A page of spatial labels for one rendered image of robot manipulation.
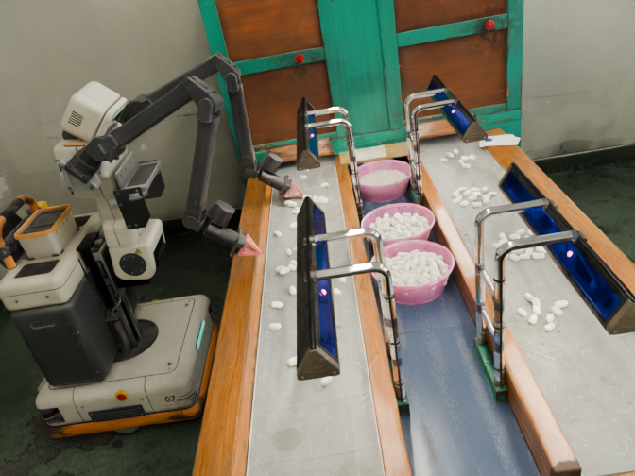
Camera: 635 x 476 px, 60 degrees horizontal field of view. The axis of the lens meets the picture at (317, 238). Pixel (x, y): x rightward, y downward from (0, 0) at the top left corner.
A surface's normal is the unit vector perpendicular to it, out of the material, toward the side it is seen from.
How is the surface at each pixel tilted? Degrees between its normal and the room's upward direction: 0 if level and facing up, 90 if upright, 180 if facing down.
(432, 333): 0
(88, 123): 90
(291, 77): 90
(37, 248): 92
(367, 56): 90
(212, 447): 0
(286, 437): 0
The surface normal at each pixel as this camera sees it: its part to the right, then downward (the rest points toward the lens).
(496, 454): -0.16, -0.85
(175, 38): 0.03, 0.50
